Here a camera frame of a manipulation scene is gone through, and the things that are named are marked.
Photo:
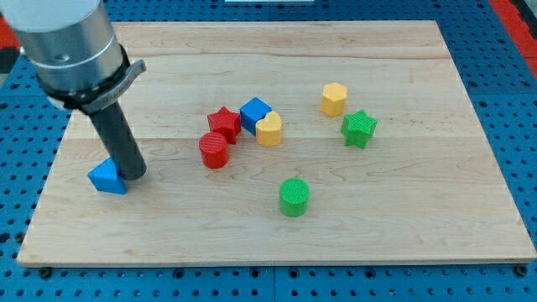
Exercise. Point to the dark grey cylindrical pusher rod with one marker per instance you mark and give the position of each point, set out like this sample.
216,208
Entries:
113,129

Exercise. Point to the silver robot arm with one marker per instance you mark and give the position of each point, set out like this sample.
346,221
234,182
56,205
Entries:
81,65

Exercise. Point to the blue triangle block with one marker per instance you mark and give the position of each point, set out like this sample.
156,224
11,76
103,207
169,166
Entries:
106,178

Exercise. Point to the blue cube block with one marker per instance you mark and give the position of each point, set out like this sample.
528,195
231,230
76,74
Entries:
253,111

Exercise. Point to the red cylinder block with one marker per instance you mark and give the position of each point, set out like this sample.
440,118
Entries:
214,152

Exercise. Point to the red star block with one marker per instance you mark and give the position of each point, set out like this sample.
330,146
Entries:
225,122

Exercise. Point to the yellow heart block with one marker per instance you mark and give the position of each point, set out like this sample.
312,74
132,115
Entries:
269,130

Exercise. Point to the light wooden board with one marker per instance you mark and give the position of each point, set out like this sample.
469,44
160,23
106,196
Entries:
426,189

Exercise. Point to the green cylinder block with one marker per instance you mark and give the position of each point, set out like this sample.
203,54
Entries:
294,194

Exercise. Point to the yellow hexagon block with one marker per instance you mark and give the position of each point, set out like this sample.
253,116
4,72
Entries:
333,99

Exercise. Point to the green star block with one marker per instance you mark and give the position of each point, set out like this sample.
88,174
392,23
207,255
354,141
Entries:
358,128

